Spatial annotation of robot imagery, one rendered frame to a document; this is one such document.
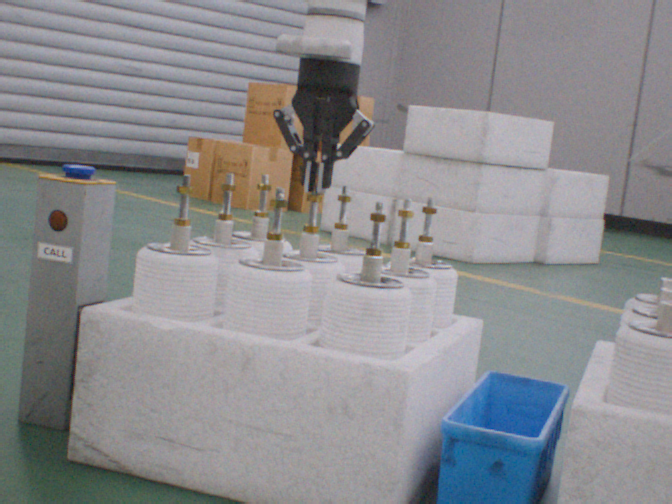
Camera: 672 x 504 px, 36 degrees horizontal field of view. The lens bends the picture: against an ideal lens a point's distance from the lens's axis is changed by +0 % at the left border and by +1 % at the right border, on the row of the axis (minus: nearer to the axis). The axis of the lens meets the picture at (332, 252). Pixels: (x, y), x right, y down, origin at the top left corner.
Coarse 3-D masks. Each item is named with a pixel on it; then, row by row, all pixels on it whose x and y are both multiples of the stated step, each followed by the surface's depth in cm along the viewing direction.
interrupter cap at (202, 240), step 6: (198, 240) 130; (204, 240) 131; (210, 240) 133; (234, 240) 134; (216, 246) 128; (222, 246) 128; (228, 246) 128; (234, 246) 128; (240, 246) 129; (246, 246) 130
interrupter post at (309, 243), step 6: (306, 234) 127; (306, 240) 127; (312, 240) 127; (318, 240) 127; (306, 246) 127; (312, 246) 127; (300, 252) 127; (306, 252) 127; (312, 252) 127; (312, 258) 127
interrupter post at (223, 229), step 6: (216, 222) 131; (222, 222) 130; (228, 222) 130; (216, 228) 131; (222, 228) 130; (228, 228) 130; (216, 234) 131; (222, 234) 130; (228, 234) 131; (216, 240) 131; (222, 240) 130; (228, 240) 131
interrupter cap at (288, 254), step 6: (288, 252) 129; (294, 252) 130; (318, 252) 131; (288, 258) 125; (294, 258) 124; (300, 258) 124; (306, 258) 124; (318, 258) 129; (324, 258) 127; (330, 258) 128; (336, 258) 128
